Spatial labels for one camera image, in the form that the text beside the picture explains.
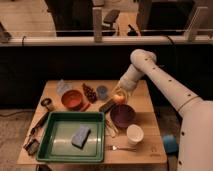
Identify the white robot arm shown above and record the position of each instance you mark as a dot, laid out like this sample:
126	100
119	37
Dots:
196	136

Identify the blue sponge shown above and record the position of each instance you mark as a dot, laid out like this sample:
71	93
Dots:
80	136

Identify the black handled utensil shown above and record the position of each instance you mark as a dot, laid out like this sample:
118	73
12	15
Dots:
40	123

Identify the silver fork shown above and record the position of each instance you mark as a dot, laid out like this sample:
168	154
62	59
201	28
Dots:
114	147

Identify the black office chair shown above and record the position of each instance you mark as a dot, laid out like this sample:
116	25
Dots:
111	17

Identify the black brush block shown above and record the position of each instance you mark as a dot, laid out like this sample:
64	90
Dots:
107	106

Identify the blue small cup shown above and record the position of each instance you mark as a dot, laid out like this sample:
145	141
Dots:
102	92

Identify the clear plastic bag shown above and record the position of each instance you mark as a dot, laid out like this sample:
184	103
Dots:
62	87

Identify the white paper cup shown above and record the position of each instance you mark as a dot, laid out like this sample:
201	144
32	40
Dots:
135	134

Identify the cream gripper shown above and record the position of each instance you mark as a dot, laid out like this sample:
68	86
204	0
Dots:
120	91

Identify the wooden spoon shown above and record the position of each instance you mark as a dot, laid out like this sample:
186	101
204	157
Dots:
113	131

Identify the orange apple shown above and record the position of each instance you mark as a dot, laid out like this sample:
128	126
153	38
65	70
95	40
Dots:
119	99

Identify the purple bowl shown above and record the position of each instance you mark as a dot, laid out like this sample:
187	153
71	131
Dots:
122	115

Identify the green plastic tray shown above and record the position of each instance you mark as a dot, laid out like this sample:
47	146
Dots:
56	142

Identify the dark grape bunch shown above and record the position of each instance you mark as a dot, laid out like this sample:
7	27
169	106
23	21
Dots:
89	93

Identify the orange bowl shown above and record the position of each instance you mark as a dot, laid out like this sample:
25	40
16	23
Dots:
72	99

